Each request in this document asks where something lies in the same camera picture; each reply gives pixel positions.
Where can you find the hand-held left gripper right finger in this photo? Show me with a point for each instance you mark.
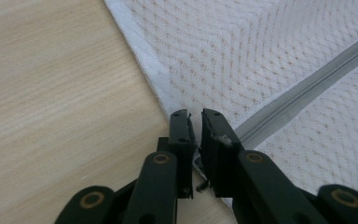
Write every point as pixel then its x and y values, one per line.
pixel 219 155

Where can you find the white mesh laundry bag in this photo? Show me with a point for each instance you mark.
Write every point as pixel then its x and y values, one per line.
pixel 230 46

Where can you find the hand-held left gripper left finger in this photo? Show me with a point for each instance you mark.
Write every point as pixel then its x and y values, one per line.
pixel 181 133

